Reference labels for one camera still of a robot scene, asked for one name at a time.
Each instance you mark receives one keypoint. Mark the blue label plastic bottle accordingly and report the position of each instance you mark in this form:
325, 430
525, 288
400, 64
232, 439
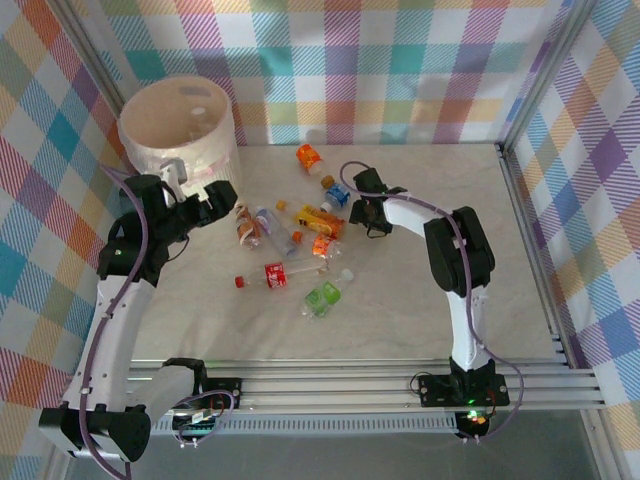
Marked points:
339, 195

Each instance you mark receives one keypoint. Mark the brown label plastic bottle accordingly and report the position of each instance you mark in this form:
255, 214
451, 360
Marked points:
246, 227

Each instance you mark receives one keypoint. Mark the yellow orange label bottle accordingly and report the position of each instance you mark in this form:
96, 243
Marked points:
317, 220

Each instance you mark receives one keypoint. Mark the crushed orange label bottle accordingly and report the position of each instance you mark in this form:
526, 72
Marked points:
324, 245

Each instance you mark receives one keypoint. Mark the green label plastic bottle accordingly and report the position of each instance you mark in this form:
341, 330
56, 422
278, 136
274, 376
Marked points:
322, 295

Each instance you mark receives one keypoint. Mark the red label cola bottle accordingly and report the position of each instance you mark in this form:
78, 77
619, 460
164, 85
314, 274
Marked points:
275, 275

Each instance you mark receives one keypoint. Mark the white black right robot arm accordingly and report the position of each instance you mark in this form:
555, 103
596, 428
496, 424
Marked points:
467, 330

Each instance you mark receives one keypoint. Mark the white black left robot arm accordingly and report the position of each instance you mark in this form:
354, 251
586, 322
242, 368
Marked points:
115, 340

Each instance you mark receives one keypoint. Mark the translucent plastic bin liner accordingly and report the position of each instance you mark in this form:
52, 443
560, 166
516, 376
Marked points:
220, 155

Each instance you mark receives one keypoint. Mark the cream ribbed waste bin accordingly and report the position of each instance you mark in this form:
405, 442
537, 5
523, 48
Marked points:
165, 115

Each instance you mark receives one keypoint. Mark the clear bottle pale blue label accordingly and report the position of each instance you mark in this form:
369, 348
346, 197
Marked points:
272, 227

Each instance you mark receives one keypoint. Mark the loose yellow bottle cap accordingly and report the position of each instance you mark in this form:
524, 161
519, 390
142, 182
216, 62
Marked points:
282, 204

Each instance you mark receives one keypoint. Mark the loose orange bottle cap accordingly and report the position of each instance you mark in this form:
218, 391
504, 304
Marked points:
298, 236

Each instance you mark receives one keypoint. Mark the orange wrapped plastic bottle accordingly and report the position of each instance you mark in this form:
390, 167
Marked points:
307, 156

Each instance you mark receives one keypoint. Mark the colourful plaid cloth panel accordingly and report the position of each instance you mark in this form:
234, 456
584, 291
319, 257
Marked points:
350, 60
30, 200
600, 200

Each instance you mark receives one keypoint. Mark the aluminium table side rail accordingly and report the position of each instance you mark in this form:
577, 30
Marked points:
535, 250

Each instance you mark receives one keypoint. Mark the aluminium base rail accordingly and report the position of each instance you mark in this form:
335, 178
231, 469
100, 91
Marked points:
325, 395

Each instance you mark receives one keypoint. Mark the aluminium frame post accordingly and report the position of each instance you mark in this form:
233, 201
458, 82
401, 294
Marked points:
95, 50
545, 75

